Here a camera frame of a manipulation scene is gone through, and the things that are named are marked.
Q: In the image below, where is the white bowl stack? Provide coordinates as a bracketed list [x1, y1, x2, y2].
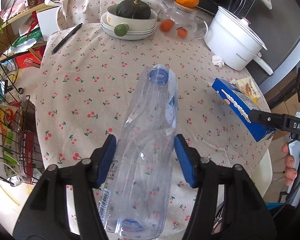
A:
[100, 4, 158, 41]

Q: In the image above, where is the grey refrigerator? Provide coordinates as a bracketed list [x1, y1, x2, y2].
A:
[247, 0, 300, 94]

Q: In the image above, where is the black wire basket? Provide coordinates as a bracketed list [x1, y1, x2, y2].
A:
[0, 57, 44, 186]

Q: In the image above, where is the yellow bread snack packet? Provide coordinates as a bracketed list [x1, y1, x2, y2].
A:
[231, 77, 261, 105]

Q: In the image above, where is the white electric cooking pot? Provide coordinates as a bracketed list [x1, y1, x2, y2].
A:
[204, 6, 273, 76]

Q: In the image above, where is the small orange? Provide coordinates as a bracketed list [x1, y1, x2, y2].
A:
[177, 27, 188, 39]
[159, 18, 174, 33]

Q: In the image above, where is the small orange left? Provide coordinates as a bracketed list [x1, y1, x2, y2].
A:
[159, 18, 174, 33]

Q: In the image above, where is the person right hand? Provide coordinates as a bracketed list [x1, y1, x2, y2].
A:
[281, 143, 298, 186]

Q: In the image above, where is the small white tissue ball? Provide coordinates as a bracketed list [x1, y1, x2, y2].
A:
[211, 55, 225, 68]

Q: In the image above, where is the clear plastic bottle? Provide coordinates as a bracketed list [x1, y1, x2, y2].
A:
[99, 64, 178, 239]

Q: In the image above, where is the cherry print tablecloth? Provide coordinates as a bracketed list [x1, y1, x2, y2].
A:
[34, 0, 273, 240]

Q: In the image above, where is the blue cardboard box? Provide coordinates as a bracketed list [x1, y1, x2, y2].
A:
[212, 78, 275, 142]

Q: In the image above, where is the glass teapot jar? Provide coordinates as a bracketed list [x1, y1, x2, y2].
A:
[159, 2, 209, 41]

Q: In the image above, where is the black pen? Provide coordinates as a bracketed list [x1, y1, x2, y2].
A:
[51, 23, 83, 55]

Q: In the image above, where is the dark green squash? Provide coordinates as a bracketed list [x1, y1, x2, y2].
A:
[116, 0, 151, 20]

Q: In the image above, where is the small orange right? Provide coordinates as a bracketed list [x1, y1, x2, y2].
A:
[177, 27, 188, 39]

